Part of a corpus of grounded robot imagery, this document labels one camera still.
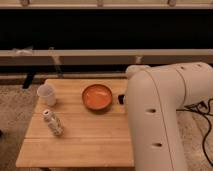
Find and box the small black object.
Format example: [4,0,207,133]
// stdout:
[118,94,125,104]

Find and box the grey metal rail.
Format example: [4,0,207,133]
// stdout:
[0,49,213,66]

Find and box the patterned lying bottle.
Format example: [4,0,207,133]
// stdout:
[43,109,63,136]

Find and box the white plastic cup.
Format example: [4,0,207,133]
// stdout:
[37,84,56,106]

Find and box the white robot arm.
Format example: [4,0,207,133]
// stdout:
[125,62,213,171]

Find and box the orange bowl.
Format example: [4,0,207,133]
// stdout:
[82,84,113,110]

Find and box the black cable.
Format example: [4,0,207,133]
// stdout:
[176,98,213,168]

